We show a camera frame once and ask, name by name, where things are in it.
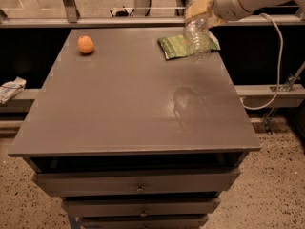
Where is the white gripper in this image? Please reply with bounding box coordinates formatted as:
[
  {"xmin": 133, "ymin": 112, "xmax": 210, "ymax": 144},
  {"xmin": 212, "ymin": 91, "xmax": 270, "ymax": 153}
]
[{"xmin": 185, "ymin": 0, "xmax": 273, "ymax": 28}]

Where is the clear plastic water bottle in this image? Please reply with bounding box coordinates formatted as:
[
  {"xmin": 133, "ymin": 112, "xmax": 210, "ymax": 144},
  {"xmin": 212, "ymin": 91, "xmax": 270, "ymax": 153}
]
[{"xmin": 184, "ymin": 0, "xmax": 212, "ymax": 63}]

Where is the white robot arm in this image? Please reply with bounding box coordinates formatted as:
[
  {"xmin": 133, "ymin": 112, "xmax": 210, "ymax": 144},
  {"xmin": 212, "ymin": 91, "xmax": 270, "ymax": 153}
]
[{"xmin": 185, "ymin": 0, "xmax": 305, "ymax": 28}]

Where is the green chip bag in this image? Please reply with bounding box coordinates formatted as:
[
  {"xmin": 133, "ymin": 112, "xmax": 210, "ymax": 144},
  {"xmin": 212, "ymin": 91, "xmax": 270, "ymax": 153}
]
[{"xmin": 158, "ymin": 31, "xmax": 220, "ymax": 60}]

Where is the black white object on floor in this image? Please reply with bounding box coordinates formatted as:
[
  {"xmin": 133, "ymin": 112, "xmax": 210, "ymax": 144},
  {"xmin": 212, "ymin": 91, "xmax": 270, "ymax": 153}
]
[{"xmin": 110, "ymin": 7, "xmax": 134, "ymax": 17}]

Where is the orange fruit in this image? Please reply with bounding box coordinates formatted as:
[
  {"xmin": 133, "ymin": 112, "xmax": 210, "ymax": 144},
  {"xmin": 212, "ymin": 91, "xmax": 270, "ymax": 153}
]
[{"xmin": 77, "ymin": 36, "xmax": 94, "ymax": 54}]

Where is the grey drawer cabinet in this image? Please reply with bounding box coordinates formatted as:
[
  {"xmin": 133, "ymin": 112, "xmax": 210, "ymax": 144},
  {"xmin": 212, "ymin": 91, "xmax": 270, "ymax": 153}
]
[{"xmin": 8, "ymin": 27, "xmax": 262, "ymax": 229}]

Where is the top grey drawer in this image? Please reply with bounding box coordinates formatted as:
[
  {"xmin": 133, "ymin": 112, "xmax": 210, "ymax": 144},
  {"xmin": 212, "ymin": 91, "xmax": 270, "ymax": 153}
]
[{"xmin": 32, "ymin": 168, "xmax": 240, "ymax": 198}]

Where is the grey drawer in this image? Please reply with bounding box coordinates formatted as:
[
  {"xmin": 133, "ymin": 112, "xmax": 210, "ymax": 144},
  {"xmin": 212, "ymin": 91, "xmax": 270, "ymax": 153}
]
[
  {"xmin": 80, "ymin": 215, "xmax": 208, "ymax": 229},
  {"xmin": 32, "ymin": 168, "xmax": 240, "ymax": 198},
  {"xmin": 62, "ymin": 198, "xmax": 220, "ymax": 218}
]

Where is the middle grey drawer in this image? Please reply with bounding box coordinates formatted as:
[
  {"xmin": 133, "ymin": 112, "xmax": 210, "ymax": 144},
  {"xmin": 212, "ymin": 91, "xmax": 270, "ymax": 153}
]
[{"xmin": 62, "ymin": 198, "xmax": 220, "ymax": 218}]

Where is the white folded cloth packet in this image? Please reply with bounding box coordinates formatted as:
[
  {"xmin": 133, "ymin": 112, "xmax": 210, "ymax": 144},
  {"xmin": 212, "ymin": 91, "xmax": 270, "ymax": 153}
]
[{"xmin": 0, "ymin": 77, "xmax": 26, "ymax": 104}]

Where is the bottom grey drawer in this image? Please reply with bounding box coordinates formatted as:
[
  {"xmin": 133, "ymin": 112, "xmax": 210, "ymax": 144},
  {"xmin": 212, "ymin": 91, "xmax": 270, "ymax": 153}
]
[{"xmin": 80, "ymin": 215, "xmax": 208, "ymax": 229}]

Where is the grey metal rail frame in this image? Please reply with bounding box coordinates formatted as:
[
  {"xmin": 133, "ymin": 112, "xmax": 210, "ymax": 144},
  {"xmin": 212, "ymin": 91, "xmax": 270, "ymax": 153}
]
[{"xmin": 0, "ymin": 0, "xmax": 304, "ymax": 28}]

